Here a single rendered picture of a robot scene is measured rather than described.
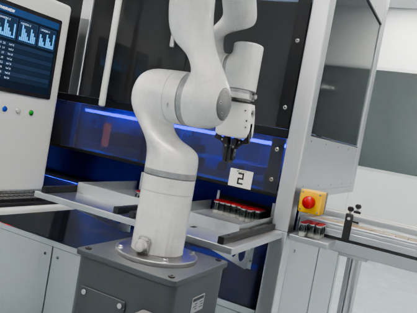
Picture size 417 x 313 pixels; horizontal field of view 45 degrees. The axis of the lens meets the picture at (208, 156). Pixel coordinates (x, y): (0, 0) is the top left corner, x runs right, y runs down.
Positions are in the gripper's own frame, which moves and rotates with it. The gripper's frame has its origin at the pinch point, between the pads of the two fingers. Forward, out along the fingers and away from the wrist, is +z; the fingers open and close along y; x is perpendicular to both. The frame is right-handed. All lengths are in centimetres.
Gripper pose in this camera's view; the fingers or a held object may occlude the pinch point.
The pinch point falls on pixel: (229, 155)
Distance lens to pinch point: 141.6
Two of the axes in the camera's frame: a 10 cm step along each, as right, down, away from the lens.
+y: -8.8, -1.8, 4.5
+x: -4.5, -0.3, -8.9
